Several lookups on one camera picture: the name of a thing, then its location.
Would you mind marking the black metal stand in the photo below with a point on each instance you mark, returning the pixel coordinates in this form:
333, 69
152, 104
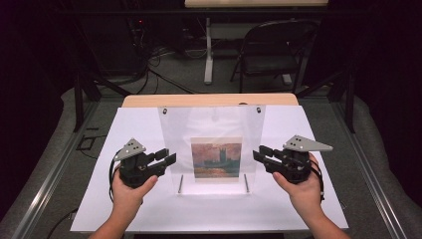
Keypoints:
79, 99
349, 99

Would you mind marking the person's right hand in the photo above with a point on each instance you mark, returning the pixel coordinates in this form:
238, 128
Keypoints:
305, 192

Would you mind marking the light wooden desk top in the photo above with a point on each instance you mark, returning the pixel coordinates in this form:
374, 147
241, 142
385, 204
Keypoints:
255, 3

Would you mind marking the person's left hand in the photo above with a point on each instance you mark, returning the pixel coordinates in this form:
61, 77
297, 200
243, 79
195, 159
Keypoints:
131, 195

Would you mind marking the black folding chair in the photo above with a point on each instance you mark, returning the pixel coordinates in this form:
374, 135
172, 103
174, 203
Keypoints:
272, 63

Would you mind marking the dark equipment rack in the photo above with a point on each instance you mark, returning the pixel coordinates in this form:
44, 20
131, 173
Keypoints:
112, 40

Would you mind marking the white board sheet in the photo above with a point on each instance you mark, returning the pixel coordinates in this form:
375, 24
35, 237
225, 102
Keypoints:
232, 212

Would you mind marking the clear acrylic photo frame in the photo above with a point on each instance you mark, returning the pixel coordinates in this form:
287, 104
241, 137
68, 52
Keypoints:
175, 132

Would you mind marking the aluminium floor rail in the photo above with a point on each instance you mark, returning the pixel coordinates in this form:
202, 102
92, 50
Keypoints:
49, 186
371, 179

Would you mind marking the white desk leg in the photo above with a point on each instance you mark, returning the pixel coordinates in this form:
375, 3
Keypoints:
208, 49

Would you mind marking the wooden table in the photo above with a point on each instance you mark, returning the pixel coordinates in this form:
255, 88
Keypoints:
199, 99

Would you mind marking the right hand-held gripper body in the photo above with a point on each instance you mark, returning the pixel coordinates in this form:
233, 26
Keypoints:
292, 166

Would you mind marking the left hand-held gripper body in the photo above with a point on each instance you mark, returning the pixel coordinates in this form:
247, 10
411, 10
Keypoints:
136, 171

